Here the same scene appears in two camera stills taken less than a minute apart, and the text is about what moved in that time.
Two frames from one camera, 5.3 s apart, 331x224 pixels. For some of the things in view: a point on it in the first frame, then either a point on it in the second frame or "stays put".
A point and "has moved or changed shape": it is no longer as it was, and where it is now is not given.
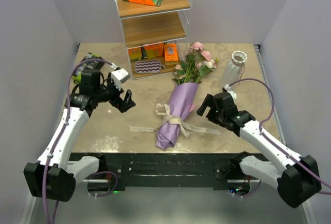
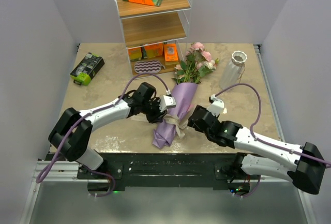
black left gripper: x=128 y=102 → x=158 y=117
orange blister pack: x=170 y=53 stays put
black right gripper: x=209 y=101 → x=191 y=123
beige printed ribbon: x=162 y=110 has moved or changed shape
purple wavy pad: x=148 y=66 stays put
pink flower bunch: x=197 y=63 stays put
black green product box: x=91 y=62 stays put
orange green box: x=135 y=54 stays put
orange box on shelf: x=154 y=50 stays put
